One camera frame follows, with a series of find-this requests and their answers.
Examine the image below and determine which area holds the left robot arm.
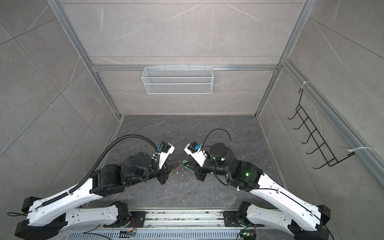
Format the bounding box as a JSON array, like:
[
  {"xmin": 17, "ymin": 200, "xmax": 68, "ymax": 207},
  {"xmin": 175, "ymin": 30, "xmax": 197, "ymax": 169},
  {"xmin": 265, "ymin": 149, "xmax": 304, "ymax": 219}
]
[{"xmin": 15, "ymin": 134, "xmax": 177, "ymax": 240}]

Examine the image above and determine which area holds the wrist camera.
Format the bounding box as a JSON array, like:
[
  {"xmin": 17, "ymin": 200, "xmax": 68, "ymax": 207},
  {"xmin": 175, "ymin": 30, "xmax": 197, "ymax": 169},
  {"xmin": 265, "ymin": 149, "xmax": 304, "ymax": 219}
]
[
  {"xmin": 184, "ymin": 142, "xmax": 208, "ymax": 167},
  {"xmin": 153, "ymin": 141, "xmax": 175, "ymax": 169}
]

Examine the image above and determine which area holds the metal keyring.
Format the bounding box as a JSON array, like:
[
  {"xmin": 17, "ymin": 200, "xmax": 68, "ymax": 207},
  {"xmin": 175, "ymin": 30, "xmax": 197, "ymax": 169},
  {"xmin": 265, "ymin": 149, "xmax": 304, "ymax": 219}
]
[{"xmin": 177, "ymin": 162, "xmax": 189, "ymax": 185}]

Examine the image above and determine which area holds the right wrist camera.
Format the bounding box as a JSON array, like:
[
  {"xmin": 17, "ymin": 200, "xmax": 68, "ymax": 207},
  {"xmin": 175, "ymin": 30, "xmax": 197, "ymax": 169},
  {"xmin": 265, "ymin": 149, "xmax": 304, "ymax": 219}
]
[{"xmin": 184, "ymin": 142, "xmax": 208, "ymax": 167}]

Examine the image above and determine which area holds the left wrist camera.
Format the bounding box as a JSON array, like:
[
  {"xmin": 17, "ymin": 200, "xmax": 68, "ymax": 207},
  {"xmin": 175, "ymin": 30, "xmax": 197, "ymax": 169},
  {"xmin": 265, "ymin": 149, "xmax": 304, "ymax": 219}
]
[{"xmin": 153, "ymin": 141, "xmax": 175, "ymax": 169}]

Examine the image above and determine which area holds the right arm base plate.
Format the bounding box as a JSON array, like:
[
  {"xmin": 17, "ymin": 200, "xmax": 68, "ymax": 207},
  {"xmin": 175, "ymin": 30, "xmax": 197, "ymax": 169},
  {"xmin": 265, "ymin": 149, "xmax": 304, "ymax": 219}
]
[{"xmin": 222, "ymin": 211, "xmax": 265, "ymax": 228}]

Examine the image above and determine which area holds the slotted cable duct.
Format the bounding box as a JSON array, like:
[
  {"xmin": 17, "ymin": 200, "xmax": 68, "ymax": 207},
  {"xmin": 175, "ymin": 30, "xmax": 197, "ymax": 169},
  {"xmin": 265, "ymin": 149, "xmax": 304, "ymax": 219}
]
[{"xmin": 64, "ymin": 229, "xmax": 240, "ymax": 240}]

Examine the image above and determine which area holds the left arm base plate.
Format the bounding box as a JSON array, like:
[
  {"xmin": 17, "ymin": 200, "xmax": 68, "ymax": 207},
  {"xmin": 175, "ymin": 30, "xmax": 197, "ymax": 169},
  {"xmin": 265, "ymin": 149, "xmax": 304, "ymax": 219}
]
[{"xmin": 103, "ymin": 211, "xmax": 147, "ymax": 229}]

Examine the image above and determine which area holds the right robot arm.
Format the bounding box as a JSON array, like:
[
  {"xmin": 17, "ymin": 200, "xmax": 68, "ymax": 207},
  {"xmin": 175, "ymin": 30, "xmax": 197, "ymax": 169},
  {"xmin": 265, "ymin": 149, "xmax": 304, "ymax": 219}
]
[{"xmin": 184, "ymin": 142, "xmax": 334, "ymax": 240}]

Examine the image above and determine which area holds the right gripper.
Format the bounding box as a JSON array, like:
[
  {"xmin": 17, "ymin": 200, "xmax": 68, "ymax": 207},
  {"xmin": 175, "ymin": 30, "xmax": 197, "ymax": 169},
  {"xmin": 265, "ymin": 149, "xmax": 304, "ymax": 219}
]
[{"xmin": 184, "ymin": 150, "xmax": 232, "ymax": 182}]

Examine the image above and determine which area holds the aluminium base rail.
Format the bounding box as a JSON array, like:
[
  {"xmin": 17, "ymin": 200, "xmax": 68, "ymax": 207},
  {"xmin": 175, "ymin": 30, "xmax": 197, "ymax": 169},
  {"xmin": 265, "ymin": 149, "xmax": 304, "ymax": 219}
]
[{"xmin": 58, "ymin": 208, "xmax": 310, "ymax": 232}]

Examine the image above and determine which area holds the white wire mesh basket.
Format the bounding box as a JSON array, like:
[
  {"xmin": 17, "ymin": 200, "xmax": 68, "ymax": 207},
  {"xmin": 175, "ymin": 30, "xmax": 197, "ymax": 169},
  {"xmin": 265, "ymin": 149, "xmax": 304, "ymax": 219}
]
[{"xmin": 142, "ymin": 67, "xmax": 214, "ymax": 95}]

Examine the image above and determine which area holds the black wire hook rack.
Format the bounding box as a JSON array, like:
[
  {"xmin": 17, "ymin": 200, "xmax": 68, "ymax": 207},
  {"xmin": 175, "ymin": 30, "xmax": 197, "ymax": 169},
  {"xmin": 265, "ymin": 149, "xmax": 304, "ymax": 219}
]
[{"xmin": 287, "ymin": 89, "xmax": 356, "ymax": 170}]

